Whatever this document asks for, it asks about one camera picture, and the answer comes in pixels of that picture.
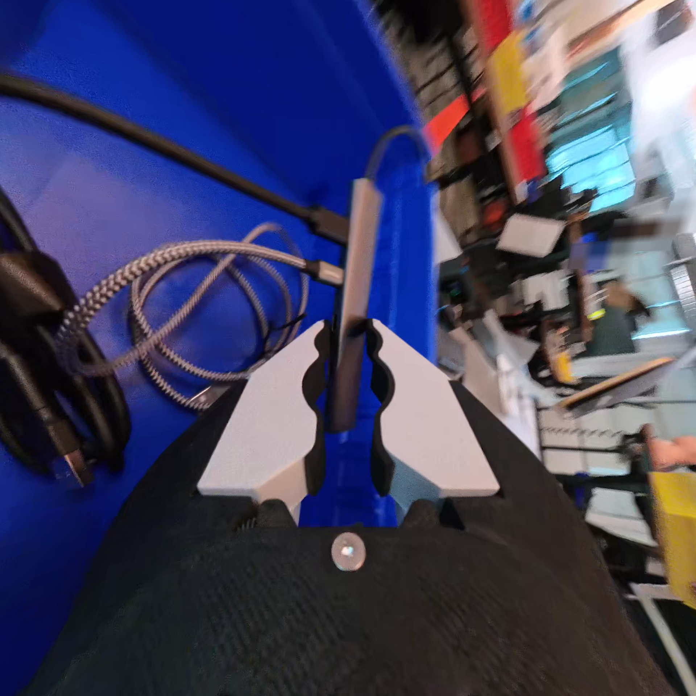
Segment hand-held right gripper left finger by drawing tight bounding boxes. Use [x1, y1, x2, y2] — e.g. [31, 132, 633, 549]
[196, 320, 334, 525]

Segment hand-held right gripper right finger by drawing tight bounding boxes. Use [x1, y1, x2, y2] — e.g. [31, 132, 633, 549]
[365, 320, 501, 525]

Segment grey braided cable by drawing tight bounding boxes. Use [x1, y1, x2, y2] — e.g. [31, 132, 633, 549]
[54, 222, 346, 412]

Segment grey usb hub with cable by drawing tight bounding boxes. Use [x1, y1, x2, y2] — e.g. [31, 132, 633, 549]
[324, 125, 431, 434]

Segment black usb cable bundle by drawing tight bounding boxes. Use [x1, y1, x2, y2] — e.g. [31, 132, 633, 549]
[0, 71, 351, 488]

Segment blue plastic bin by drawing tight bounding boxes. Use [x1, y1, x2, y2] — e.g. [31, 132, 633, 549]
[0, 0, 441, 691]

